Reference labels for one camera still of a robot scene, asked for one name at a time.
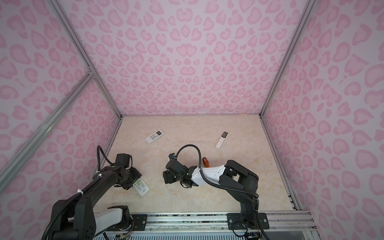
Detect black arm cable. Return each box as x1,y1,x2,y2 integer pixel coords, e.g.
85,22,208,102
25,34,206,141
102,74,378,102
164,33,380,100
175,144,260,199
96,145,114,172

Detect white air conditioner remote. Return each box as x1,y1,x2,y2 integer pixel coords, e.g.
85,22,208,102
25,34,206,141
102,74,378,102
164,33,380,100
145,130,164,144

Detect white remote with eco sticker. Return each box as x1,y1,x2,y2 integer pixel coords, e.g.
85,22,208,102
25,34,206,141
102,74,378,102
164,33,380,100
133,178,150,197

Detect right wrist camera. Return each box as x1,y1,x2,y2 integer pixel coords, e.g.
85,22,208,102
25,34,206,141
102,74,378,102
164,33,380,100
169,153,177,160

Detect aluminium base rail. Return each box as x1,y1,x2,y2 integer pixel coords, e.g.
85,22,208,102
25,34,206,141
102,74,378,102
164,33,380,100
89,209,317,240

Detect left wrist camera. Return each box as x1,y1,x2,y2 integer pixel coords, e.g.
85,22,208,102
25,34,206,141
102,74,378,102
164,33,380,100
115,154,133,169

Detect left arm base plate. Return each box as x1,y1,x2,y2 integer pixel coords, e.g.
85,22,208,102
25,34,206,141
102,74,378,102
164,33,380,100
106,214,148,232

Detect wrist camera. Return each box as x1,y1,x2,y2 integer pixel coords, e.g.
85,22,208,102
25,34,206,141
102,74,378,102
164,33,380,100
115,154,133,169
169,153,177,160

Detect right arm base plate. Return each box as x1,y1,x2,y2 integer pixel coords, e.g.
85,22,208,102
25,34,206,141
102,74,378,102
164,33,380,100
226,213,270,230

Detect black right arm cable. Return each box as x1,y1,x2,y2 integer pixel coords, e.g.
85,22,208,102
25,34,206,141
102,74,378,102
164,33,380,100
175,144,260,199

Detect aluminium diagonal frame bar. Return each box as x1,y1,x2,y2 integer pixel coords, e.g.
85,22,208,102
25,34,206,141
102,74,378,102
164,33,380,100
1,71,95,193

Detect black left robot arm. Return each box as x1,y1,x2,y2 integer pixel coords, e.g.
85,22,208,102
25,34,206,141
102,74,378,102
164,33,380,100
42,165,142,240

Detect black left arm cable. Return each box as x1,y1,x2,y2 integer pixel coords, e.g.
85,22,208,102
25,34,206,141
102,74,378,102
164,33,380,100
96,145,114,172

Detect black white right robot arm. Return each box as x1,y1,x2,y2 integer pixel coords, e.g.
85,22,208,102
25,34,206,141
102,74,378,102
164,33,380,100
163,157,259,229

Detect aluminium corner frame post left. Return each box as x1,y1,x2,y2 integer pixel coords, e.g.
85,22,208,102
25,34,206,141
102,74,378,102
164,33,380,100
47,0,123,120

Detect aluminium corner frame post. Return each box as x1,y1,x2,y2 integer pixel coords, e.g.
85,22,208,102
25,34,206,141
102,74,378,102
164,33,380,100
259,0,318,119
47,0,123,120

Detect slim white remote with display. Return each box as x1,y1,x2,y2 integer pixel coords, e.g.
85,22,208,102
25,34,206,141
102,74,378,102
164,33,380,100
216,132,228,149

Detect aluminium corner frame post right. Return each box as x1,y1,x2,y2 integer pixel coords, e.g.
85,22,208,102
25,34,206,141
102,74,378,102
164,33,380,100
259,0,318,119

